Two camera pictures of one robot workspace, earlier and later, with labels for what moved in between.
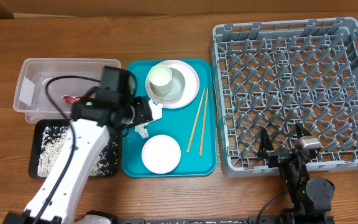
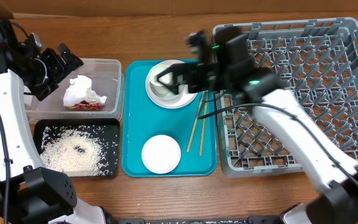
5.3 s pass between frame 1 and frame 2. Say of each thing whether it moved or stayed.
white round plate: stayed
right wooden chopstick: stayed
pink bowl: stayed
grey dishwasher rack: stayed
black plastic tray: stayed
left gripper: moved
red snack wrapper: moved
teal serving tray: stayed
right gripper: moved
